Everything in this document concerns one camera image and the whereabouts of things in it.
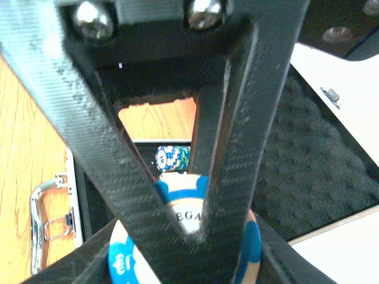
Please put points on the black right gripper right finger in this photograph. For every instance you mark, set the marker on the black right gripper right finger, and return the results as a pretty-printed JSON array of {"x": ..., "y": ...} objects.
[{"x": 280, "y": 263}]

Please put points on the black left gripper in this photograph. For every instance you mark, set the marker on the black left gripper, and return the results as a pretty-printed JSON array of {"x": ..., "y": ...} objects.
[{"x": 151, "y": 48}]

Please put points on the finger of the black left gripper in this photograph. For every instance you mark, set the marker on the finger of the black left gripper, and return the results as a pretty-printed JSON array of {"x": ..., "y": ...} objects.
[
  {"x": 68, "y": 90},
  {"x": 257, "y": 62}
]

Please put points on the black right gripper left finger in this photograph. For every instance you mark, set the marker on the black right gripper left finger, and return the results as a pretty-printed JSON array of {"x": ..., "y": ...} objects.
[{"x": 86, "y": 264}]

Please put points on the blue white poker chip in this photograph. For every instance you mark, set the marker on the blue white poker chip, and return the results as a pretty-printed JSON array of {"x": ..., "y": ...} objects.
[{"x": 183, "y": 194}]

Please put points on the left poker chip row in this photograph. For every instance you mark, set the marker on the left poker chip row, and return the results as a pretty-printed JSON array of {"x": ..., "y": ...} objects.
[{"x": 172, "y": 158}]

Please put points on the aluminium poker chip case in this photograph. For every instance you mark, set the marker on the aluminium poker chip case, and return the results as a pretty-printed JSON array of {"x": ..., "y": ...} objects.
[{"x": 313, "y": 175}]

